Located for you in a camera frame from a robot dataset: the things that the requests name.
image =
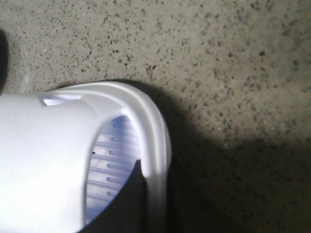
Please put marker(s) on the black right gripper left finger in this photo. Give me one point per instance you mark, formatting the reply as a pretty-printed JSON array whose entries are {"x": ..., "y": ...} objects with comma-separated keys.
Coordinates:
[{"x": 4, "y": 59}]

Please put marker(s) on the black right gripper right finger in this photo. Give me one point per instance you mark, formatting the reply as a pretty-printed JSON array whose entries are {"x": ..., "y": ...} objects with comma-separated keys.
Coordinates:
[{"x": 137, "y": 208}]

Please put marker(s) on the light blue slipper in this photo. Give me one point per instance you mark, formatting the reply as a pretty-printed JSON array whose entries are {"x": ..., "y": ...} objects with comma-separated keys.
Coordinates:
[{"x": 65, "y": 154}]

